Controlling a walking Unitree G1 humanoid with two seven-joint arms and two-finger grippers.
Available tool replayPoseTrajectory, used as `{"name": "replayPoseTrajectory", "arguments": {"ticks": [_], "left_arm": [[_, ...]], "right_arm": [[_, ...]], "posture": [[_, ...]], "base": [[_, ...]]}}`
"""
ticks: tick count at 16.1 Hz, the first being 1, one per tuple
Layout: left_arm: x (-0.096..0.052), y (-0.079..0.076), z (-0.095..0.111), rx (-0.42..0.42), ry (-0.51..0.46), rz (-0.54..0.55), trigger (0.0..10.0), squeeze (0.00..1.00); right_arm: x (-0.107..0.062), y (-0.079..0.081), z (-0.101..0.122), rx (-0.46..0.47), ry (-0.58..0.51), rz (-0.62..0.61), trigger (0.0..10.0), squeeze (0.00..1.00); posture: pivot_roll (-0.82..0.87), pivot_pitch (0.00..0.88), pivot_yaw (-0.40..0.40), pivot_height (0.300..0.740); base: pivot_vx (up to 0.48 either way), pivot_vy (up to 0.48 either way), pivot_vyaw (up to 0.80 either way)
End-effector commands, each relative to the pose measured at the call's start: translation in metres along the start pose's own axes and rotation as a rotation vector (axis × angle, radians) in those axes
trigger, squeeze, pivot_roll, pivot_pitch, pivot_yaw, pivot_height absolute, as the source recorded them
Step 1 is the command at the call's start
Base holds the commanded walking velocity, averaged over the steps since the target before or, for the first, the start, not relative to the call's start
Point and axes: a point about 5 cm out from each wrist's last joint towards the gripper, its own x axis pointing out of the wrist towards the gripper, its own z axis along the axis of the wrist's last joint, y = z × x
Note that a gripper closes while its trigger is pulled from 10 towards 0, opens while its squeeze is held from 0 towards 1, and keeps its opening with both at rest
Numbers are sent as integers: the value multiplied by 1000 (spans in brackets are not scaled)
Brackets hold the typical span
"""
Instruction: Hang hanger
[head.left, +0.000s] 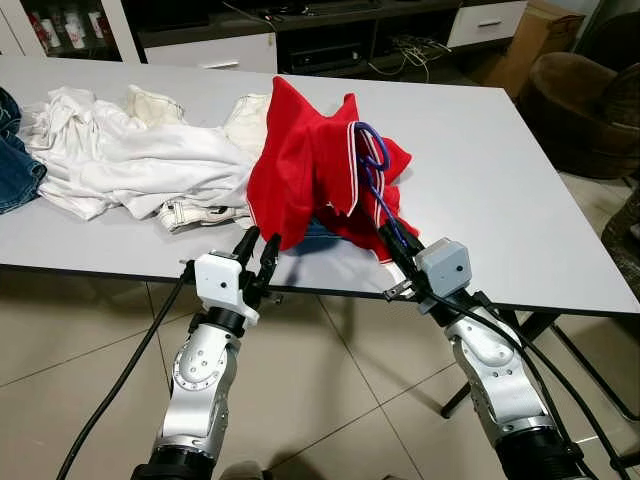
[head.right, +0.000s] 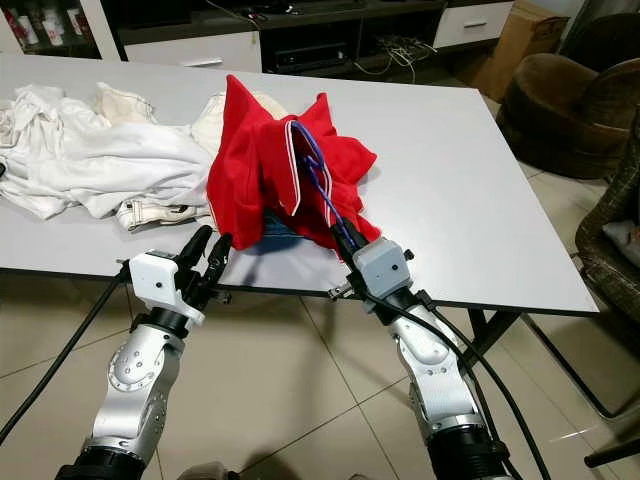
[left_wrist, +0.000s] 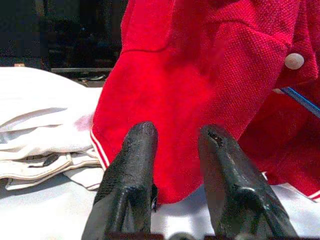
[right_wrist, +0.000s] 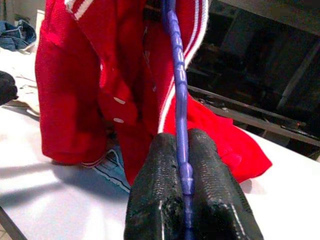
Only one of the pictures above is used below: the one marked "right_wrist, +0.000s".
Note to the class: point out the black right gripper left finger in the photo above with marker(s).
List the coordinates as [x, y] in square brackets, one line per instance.
[155, 187]

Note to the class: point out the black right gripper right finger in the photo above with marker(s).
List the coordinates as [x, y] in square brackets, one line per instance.
[215, 195]

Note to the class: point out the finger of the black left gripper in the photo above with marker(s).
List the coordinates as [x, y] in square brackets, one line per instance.
[7, 88]

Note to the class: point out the red shirt with white trim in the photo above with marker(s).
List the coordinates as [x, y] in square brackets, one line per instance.
[70, 87]

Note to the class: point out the purple plastic hanger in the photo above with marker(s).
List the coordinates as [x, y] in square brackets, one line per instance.
[178, 62]

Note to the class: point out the large white garment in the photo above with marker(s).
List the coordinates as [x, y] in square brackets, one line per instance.
[22, 75]

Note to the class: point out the light blue denim garment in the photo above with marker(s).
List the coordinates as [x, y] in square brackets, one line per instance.
[115, 170]

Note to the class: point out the white table with black legs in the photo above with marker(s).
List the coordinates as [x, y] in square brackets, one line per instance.
[37, 187]

